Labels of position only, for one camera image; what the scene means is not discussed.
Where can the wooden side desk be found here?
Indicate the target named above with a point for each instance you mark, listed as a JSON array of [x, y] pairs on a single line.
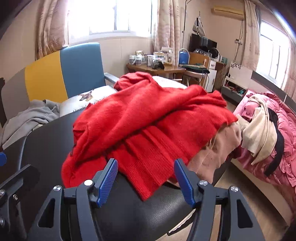
[[171, 68]]

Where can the red ribbed knit sweater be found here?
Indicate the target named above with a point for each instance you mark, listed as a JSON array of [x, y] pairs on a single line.
[[159, 162]]

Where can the wooden round chair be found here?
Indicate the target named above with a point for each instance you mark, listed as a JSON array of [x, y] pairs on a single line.
[[196, 74]]

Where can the blue yellow grey chair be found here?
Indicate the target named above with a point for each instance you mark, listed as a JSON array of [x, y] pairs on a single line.
[[78, 67]]

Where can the narrow bright window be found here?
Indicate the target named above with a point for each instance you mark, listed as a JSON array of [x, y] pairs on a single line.
[[271, 55]]

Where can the blue plastic container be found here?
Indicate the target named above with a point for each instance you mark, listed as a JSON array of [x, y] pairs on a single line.
[[183, 58]]

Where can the white floral box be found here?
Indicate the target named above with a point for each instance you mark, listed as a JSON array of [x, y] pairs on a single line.
[[240, 75]]

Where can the beige patterned curtain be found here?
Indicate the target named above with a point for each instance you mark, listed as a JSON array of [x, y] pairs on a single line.
[[167, 25], [291, 76], [252, 39], [50, 25]]

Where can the grey garment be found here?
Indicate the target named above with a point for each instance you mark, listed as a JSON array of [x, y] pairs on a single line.
[[27, 118]]

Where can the metal stand pole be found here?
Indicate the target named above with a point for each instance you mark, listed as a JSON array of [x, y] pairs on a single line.
[[184, 23]]

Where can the black monitor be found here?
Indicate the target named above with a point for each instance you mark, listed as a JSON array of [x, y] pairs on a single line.
[[200, 44]]

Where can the low grey shelf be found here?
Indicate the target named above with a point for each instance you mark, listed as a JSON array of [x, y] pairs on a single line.
[[233, 90]]

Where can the white printed carton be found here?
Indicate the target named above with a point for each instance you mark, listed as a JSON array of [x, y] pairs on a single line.
[[165, 56]]

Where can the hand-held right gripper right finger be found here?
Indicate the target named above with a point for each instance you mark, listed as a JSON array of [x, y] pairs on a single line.
[[182, 183]]

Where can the cream garment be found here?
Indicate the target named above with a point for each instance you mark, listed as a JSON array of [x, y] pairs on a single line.
[[259, 129]]

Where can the dark green folded cloth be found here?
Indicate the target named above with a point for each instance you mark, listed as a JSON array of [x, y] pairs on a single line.
[[194, 67]]

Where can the wide bright window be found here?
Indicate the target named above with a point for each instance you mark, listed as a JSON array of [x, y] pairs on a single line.
[[108, 18]]

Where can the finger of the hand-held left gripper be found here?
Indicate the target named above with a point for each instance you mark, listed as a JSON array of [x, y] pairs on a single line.
[[2, 159], [18, 178]]

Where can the hanging steam iron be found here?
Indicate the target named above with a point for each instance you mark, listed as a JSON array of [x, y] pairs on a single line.
[[199, 26]]

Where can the dark bed headboard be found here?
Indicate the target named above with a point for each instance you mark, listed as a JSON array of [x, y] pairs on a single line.
[[272, 85]]

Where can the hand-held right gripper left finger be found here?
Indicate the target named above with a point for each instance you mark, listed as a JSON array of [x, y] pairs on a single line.
[[107, 183]]

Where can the clear glass jars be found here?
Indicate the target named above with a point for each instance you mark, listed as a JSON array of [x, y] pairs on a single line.
[[135, 60]]

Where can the white small cabinet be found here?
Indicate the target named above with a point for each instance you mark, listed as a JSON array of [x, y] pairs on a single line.
[[211, 78]]

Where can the wall air conditioner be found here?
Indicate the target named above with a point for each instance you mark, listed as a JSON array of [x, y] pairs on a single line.
[[227, 12]]

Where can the red fluffy sweater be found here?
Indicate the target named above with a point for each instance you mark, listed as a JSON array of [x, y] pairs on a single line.
[[138, 109]]

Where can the bed with pink bedding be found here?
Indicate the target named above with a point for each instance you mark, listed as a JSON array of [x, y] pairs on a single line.
[[286, 129]]

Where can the white printed pillow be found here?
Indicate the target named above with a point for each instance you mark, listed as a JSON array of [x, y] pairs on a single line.
[[97, 97]]

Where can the beige pink cloth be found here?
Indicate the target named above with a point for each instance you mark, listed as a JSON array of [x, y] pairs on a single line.
[[215, 153]]

